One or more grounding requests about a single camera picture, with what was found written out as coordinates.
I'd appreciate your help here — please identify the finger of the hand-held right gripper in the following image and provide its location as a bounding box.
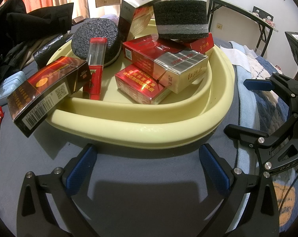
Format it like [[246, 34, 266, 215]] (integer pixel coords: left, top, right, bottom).
[[224, 114, 298, 176], [244, 73, 298, 115]]

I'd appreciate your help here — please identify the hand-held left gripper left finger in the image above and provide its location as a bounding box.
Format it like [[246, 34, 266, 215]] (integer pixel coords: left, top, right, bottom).
[[17, 144, 100, 237]]

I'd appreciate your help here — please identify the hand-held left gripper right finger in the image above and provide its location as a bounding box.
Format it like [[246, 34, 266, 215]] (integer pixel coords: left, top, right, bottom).
[[199, 144, 280, 237]]

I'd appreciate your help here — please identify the pale yellow plastic basin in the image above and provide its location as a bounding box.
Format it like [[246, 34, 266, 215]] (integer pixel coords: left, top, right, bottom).
[[45, 18, 235, 150]]

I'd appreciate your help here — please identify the red cigarette box gold print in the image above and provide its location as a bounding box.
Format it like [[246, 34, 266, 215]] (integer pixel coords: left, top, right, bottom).
[[182, 33, 215, 60]]

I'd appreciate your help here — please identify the silver gold cigarette pack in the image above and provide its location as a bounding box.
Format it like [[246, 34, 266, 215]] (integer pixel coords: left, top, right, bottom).
[[154, 50, 209, 94]]

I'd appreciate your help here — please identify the dark red gradient cigarette box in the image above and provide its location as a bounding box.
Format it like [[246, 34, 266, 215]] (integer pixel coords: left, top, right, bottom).
[[7, 56, 92, 138]]

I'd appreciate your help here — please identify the red-capped clear tube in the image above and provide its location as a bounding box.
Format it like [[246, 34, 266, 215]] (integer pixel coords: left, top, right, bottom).
[[82, 38, 108, 101]]

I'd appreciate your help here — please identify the round black grey-striped sponge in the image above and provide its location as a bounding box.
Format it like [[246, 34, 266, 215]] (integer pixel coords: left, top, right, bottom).
[[152, 0, 210, 40]]

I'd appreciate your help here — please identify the red cigarette box white label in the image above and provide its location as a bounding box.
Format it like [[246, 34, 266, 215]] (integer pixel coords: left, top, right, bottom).
[[122, 36, 186, 81]]

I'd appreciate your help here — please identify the silver red pack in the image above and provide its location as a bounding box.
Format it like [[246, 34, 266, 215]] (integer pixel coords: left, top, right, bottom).
[[119, 0, 164, 42]]

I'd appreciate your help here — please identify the light blue cloth strip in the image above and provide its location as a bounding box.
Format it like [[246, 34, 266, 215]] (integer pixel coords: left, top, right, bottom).
[[233, 64, 263, 172]]

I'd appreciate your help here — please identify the blue white checkered blanket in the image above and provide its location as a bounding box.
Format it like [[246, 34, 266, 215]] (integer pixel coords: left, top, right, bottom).
[[240, 54, 298, 237]]

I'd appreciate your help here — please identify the black folding table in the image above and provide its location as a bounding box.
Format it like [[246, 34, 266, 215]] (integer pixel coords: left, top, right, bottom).
[[201, 0, 279, 58]]

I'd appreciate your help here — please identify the light blue case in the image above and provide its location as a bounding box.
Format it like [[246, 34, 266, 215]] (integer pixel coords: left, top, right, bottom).
[[0, 71, 26, 106]]

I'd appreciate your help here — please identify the black plastic bag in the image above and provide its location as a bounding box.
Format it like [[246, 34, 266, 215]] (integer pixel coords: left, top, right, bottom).
[[33, 34, 74, 68]]

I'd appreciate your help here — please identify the beige garment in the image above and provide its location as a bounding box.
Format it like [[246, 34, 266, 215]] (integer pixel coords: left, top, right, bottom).
[[22, 38, 42, 66]]

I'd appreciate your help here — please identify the lavender fabric item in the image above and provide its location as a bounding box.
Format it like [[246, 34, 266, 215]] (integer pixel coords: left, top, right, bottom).
[[101, 13, 120, 23]]

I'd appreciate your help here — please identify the black jacket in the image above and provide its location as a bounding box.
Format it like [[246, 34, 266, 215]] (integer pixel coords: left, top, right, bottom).
[[0, 0, 74, 70]]

